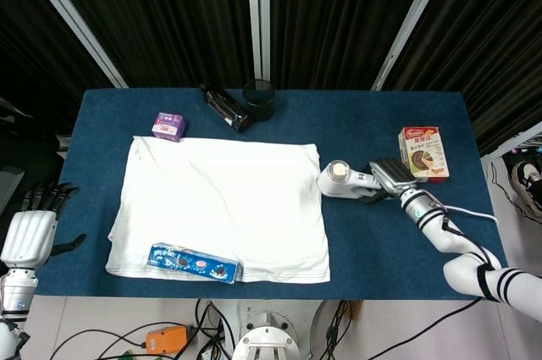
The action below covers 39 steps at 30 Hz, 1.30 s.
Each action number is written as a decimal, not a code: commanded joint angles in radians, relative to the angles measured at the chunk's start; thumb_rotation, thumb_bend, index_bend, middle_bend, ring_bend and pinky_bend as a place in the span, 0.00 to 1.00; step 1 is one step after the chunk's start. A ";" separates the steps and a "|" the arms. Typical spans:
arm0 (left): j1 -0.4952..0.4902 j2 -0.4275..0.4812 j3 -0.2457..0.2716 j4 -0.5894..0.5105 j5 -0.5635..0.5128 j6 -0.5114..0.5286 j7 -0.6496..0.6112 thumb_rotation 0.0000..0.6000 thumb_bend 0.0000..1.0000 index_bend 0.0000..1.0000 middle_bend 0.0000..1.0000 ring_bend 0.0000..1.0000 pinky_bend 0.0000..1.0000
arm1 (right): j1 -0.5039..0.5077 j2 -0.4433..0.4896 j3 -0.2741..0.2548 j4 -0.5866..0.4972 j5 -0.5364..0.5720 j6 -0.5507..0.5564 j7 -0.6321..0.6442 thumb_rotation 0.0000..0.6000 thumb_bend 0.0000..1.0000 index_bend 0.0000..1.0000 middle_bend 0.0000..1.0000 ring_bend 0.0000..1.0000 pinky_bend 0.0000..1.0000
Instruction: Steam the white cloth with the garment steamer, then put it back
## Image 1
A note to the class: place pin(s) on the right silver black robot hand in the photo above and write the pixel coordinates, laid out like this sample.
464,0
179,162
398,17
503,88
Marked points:
394,175

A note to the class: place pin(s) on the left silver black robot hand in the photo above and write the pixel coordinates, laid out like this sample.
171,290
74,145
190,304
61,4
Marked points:
27,237

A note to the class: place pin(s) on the white handheld device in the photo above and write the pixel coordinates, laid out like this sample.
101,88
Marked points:
334,184

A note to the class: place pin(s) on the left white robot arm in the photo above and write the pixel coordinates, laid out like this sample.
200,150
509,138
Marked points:
14,296

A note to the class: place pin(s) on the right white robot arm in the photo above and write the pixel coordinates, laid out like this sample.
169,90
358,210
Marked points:
461,269

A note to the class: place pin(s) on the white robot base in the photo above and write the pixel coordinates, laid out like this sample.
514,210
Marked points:
264,341

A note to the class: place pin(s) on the white cloth garment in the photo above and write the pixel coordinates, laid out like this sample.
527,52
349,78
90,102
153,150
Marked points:
220,203

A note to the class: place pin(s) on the red biscuit box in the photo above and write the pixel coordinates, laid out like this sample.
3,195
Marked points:
425,152

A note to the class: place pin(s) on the blue felt table mat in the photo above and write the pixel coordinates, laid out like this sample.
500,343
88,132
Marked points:
381,250

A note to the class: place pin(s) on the black white sneaker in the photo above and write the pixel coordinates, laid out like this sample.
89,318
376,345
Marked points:
527,182

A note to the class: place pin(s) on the black mesh cup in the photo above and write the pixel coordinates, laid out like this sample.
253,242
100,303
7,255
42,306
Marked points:
262,108

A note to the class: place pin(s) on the blue cookie box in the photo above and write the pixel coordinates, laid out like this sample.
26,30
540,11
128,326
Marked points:
195,264

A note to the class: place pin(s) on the orange handheld controller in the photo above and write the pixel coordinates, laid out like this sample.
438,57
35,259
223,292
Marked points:
166,341

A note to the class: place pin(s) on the small purple box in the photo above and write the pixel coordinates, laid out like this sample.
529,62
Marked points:
169,127

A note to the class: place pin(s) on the dark glass bottle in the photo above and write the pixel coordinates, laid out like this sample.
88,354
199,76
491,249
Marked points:
224,108

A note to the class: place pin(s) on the black curtain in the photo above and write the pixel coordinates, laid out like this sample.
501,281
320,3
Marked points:
169,17

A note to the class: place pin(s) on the aluminium frame post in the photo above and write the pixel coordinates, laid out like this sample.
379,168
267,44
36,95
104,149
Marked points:
258,17
72,17
413,21

